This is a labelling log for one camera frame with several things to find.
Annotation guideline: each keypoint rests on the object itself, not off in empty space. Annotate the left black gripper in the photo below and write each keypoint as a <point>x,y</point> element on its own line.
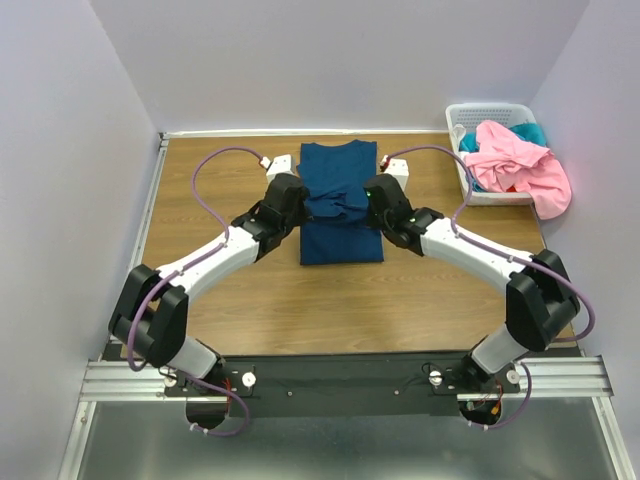
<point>304,216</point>

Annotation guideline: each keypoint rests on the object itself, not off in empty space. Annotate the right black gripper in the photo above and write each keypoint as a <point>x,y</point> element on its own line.
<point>370,215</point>

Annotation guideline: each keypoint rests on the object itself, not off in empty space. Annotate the dark blue t shirt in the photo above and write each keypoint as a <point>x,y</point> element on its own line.
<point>337,231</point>

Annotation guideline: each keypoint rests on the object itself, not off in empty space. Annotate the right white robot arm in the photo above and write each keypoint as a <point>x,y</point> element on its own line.
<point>538,301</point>

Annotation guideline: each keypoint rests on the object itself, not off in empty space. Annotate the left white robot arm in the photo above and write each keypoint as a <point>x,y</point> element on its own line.
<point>151,313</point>

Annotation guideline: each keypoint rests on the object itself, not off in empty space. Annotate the pink t shirt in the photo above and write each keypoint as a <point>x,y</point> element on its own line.
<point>505,163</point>

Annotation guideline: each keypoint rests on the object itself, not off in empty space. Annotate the teal t shirt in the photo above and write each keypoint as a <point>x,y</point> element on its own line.
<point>530,132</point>

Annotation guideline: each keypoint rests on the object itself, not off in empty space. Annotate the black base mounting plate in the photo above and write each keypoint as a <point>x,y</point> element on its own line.
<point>340,385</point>

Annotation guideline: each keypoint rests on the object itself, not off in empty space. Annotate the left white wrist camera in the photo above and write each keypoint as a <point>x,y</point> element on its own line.
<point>283,164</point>

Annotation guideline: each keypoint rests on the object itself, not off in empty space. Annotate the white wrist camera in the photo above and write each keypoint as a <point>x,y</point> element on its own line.
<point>398,169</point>
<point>283,164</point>

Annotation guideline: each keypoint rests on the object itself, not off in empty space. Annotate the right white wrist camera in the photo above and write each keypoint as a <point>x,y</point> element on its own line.
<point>398,169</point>

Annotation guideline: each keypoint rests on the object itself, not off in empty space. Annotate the aluminium frame rail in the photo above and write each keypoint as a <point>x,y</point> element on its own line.
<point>552,377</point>

